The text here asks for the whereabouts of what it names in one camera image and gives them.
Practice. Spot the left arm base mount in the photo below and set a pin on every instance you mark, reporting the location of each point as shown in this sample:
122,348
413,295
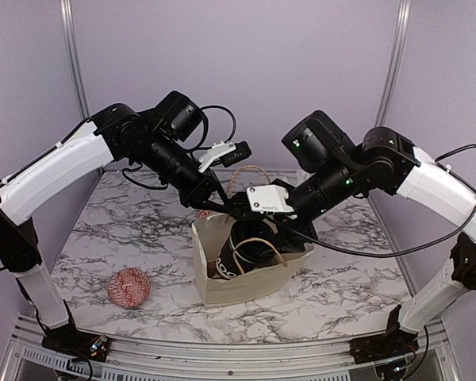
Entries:
71,341

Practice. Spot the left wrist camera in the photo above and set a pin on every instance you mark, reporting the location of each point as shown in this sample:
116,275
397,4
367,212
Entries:
226,155

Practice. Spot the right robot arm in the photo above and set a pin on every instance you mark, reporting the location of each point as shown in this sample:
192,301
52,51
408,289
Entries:
392,163

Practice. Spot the black plastic cup lid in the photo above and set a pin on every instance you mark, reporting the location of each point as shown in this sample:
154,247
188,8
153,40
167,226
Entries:
254,243

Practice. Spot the beige paper bag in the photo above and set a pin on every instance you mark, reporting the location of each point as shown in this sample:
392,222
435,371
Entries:
208,236

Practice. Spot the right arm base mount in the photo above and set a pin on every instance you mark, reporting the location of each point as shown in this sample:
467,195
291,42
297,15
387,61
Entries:
393,342

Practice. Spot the red floral small bowl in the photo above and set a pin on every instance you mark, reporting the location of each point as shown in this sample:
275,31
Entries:
204,213

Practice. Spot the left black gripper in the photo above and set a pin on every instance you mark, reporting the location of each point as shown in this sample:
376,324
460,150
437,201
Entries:
199,193

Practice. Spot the black paper coffee cup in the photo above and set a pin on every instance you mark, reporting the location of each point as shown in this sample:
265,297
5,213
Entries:
226,266

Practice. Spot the red geometric patterned bowl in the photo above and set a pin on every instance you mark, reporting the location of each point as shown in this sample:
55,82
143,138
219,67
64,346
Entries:
129,288

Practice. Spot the brown cardboard cup carrier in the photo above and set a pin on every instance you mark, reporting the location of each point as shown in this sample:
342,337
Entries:
212,271

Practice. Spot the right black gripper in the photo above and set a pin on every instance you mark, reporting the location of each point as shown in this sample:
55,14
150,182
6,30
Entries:
297,232

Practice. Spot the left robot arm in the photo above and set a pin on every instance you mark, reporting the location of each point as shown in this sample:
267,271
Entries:
150,138

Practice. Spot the aluminium front rail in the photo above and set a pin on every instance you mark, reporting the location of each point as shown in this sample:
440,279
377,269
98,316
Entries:
143,359

